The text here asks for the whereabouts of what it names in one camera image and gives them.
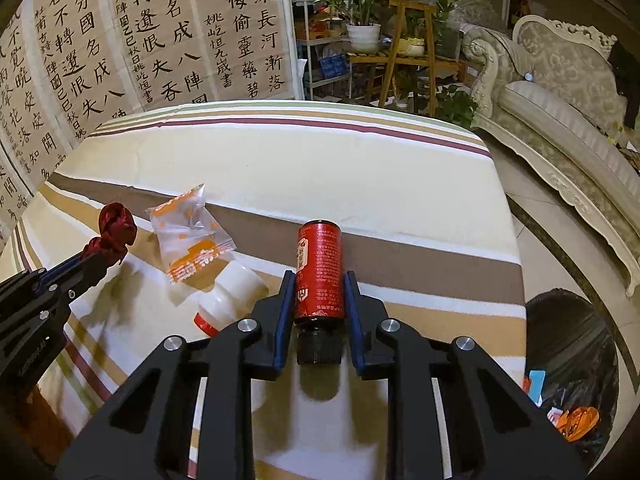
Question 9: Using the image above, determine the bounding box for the blue white packet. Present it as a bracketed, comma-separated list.
[525, 370, 547, 407]

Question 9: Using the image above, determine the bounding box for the white bottle with red cap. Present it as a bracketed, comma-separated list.
[194, 262, 268, 338]

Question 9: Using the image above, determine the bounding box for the low green floor plant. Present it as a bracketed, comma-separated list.
[435, 85, 479, 129]

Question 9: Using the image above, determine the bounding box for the orange plastic wrapper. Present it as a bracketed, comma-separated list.
[557, 406, 600, 441]

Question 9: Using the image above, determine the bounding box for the potted plant in white pot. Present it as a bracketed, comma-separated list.
[287, 0, 416, 54]

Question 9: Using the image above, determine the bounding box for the small yellow pot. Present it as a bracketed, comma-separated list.
[397, 35, 426, 57]

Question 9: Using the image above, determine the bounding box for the wooden plant stand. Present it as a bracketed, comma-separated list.
[347, 0, 463, 116]

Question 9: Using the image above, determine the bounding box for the dark red wrapper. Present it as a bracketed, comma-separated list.
[80, 202, 137, 268]

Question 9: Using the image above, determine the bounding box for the blue plastic crate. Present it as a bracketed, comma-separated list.
[319, 55, 349, 77]

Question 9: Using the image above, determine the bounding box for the red bottle with black cap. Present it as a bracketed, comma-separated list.
[292, 220, 346, 366]

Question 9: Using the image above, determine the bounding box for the striped tablecloth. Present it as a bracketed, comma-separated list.
[10, 101, 527, 480]

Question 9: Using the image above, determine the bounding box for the ornate cream sofa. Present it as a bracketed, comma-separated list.
[462, 12, 640, 298]

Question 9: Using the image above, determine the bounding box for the black clothing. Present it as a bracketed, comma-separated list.
[607, 40, 640, 97]

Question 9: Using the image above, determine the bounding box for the black trash bag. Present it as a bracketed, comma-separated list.
[522, 292, 621, 443]

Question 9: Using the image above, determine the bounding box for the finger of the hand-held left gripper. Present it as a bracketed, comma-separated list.
[0, 251, 96, 295]
[30, 255, 110, 326]

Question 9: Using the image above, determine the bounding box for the metal shelf rack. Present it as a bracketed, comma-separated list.
[292, 0, 351, 102]

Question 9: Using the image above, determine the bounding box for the orange white translucent wrapper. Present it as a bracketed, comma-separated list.
[145, 183, 237, 287]

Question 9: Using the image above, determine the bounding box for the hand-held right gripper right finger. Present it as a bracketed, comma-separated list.
[344, 271, 586, 480]

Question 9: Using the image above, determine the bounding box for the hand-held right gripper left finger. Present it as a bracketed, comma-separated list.
[52, 270, 297, 480]

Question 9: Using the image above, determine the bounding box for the tall green plant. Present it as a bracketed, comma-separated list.
[435, 0, 482, 58]

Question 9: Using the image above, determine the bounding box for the calligraphy paper sheet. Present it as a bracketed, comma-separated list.
[30, 0, 132, 153]
[190, 0, 296, 102]
[0, 25, 67, 241]
[102, 0, 211, 112]

